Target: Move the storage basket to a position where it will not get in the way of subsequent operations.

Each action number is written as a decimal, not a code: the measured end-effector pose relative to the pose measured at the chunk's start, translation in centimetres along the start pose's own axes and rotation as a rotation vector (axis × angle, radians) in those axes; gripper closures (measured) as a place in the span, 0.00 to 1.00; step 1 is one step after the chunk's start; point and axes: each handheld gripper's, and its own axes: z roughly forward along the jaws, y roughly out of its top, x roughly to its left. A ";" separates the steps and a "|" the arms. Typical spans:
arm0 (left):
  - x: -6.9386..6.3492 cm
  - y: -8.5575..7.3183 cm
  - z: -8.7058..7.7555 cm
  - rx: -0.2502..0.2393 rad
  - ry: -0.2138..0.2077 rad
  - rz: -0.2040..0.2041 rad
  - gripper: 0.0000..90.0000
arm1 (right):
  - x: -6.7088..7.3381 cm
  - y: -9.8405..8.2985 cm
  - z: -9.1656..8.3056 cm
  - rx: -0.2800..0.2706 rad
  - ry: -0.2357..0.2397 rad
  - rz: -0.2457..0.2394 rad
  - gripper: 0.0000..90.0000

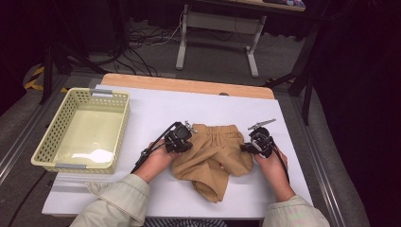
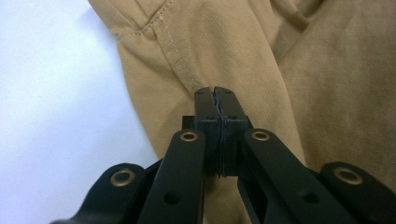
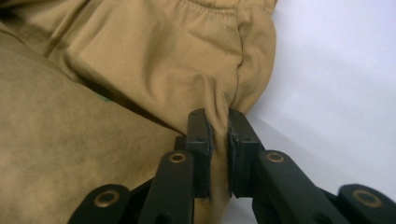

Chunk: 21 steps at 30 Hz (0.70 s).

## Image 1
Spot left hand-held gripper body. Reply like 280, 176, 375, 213
164, 120, 199, 155

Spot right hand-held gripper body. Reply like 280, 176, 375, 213
247, 118, 278, 159

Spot tan pants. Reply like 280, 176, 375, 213
170, 123, 254, 204

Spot cream plastic basket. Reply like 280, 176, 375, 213
30, 87, 131, 175

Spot person's right hand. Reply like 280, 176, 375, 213
253, 148, 296, 203

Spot person's left hand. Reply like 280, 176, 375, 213
131, 140, 182, 184

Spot white table mat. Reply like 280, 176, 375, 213
42, 84, 318, 220

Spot black metal stand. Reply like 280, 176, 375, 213
264, 27, 320, 126
39, 31, 110, 106

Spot person's striped clothing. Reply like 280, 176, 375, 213
143, 218, 228, 227

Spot wooden desk top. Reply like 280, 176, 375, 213
192, 0, 306, 13

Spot colourful patterned item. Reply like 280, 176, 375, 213
263, 0, 306, 9

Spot yellow black floor tape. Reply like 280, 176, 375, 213
24, 65, 69, 94

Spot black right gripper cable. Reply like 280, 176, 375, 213
267, 134, 291, 185

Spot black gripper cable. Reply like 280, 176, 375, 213
267, 134, 291, 185
130, 121, 178, 175

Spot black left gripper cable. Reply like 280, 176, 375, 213
130, 121, 178, 175

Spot aluminium frame rail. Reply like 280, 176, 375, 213
288, 96, 348, 227
0, 74, 69, 186

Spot bundle of floor cables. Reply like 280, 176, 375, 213
94, 12, 185, 78

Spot white metal desk frame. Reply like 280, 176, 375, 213
175, 4, 268, 79

